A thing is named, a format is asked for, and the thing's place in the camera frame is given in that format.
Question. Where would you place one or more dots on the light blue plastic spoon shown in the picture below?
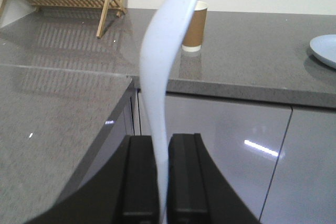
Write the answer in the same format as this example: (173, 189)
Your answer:
(161, 42)

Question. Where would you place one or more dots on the brown paper cup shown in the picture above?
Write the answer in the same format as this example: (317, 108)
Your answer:
(193, 39)

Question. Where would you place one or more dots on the grey cabinet panel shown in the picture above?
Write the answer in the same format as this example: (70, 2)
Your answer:
(280, 159)

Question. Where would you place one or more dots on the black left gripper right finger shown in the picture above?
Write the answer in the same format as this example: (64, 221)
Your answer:
(198, 192)

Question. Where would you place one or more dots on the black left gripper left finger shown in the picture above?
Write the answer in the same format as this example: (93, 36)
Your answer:
(124, 190)

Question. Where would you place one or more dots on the light blue plate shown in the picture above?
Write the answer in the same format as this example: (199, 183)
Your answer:
(323, 48)

